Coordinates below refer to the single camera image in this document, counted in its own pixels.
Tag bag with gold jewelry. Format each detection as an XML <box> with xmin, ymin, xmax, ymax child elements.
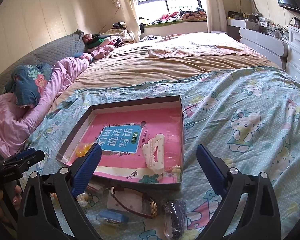
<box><xmin>50</xmin><ymin>182</ymin><xmax>108</xmax><ymax>210</ymax></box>

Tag blue transparent jewelry box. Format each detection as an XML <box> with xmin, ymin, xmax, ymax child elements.
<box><xmin>96</xmin><ymin>209</ymin><xmax>129</xmax><ymax>226</ymax></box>

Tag yellow hair clips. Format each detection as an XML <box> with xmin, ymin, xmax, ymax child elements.
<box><xmin>75</xmin><ymin>142</ymin><xmax>94</xmax><ymax>158</ymax></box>

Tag dark beaded item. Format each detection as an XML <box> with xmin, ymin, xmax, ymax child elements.
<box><xmin>162</xmin><ymin>199</ymin><xmax>187</xmax><ymax>239</ymax></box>

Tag brown strap gold watch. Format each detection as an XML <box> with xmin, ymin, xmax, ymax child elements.
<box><xmin>107</xmin><ymin>186</ymin><xmax>158</xmax><ymax>219</ymax></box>

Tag person's left hand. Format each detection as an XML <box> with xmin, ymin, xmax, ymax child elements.
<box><xmin>0</xmin><ymin>184</ymin><xmax>23</xmax><ymax>224</ymax></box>

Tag pink quilt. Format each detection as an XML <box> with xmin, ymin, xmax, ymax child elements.
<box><xmin>0</xmin><ymin>53</ymin><xmax>92</xmax><ymax>158</ymax></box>

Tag dark floral pillow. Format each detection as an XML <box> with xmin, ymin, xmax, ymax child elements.
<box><xmin>3</xmin><ymin>63</ymin><xmax>52</xmax><ymax>108</ymax></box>

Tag Hello Kitty blue bedsheet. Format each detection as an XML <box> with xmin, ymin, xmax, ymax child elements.
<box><xmin>26</xmin><ymin>66</ymin><xmax>300</xmax><ymax>238</ymax></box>

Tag pink and blue book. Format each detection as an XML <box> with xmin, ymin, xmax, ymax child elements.
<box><xmin>71</xmin><ymin>107</ymin><xmax>183</xmax><ymax>184</ymax></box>

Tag dark cardboard box tray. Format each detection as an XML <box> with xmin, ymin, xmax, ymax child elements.
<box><xmin>56</xmin><ymin>96</ymin><xmax>184</xmax><ymax>190</ymax></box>

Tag grey quilted headboard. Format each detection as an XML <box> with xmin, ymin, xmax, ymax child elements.
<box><xmin>0</xmin><ymin>29</ymin><xmax>85</xmax><ymax>95</ymax></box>

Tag pile of clothes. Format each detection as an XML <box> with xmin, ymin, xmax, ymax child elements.
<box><xmin>82</xmin><ymin>22</ymin><xmax>135</xmax><ymax>61</ymax></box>

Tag white drawer cabinet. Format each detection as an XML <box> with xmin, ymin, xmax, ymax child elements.
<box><xmin>286</xmin><ymin>25</ymin><xmax>300</xmax><ymax>83</ymax></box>

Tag tan bed blanket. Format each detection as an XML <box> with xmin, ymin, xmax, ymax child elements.
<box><xmin>50</xmin><ymin>40</ymin><xmax>276</xmax><ymax>111</ymax></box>

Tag white rounded dresser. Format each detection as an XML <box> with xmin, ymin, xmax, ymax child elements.
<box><xmin>227</xmin><ymin>19</ymin><xmax>288</xmax><ymax>69</ymax></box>

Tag pink patterned cloth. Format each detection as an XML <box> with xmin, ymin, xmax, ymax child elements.
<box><xmin>148</xmin><ymin>33</ymin><xmax>265</xmax><ymax>59</ymax></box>

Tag cream curtain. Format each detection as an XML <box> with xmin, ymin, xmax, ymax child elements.
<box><xmin>113</xmin><ymin>0</ymin><xmax>141</xmax><ymax>42</ymax></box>

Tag window seat clothes pile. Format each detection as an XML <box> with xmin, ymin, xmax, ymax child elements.
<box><xmin>139</xmin><ymin>7</ymin><xmax>207</xmax><ymax>26</ymax></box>

